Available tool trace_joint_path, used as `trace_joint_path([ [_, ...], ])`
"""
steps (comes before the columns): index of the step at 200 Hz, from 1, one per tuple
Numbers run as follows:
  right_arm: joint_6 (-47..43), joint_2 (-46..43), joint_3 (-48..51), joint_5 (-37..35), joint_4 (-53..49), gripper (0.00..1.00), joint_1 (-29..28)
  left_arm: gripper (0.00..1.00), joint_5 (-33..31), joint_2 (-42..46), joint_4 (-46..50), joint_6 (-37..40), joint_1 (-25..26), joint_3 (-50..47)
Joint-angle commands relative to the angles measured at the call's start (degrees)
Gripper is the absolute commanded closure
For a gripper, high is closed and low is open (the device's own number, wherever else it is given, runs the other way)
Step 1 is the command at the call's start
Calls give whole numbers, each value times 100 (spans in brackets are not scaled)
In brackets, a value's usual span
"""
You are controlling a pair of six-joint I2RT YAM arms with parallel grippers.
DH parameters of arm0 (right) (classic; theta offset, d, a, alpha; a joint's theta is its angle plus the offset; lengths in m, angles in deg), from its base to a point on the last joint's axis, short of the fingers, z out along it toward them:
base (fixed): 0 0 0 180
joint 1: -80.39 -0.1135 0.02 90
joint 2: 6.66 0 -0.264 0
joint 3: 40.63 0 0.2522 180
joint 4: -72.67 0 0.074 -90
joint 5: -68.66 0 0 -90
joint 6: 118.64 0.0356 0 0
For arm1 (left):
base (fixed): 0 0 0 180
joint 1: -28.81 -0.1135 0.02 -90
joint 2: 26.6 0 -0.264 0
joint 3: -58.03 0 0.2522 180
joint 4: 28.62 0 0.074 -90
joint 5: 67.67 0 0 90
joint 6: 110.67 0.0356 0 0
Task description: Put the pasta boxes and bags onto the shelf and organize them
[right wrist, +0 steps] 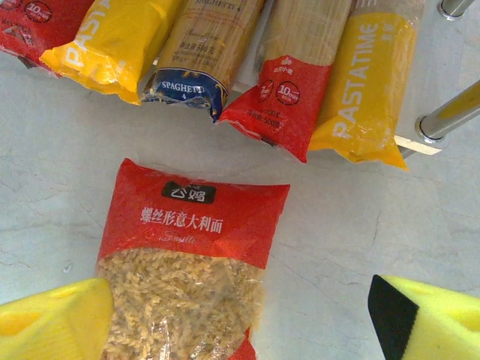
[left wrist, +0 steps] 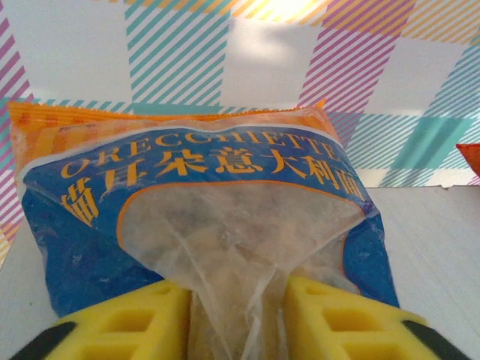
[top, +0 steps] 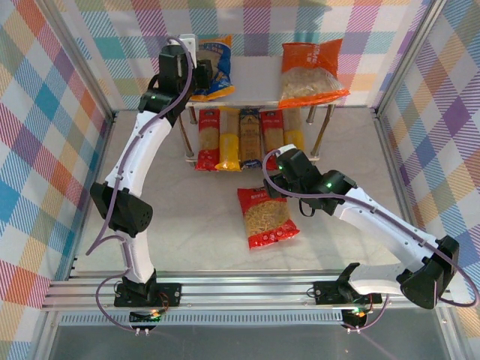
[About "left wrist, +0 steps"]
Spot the blue orecchiette pasta bag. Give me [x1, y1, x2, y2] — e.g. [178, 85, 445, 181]
[7, 97, 401, 360]

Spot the grey two-tier metal shelf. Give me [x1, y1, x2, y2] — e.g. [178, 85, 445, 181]
[0, 183, 480, 360]

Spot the red macaroni bag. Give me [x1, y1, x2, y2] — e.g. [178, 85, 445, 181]
[456, 143, 480, 188]

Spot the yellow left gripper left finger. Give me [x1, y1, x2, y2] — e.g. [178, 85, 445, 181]
[7, 280, 193, 360]

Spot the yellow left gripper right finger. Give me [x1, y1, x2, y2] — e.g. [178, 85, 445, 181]
[283, 274, 476, 360]

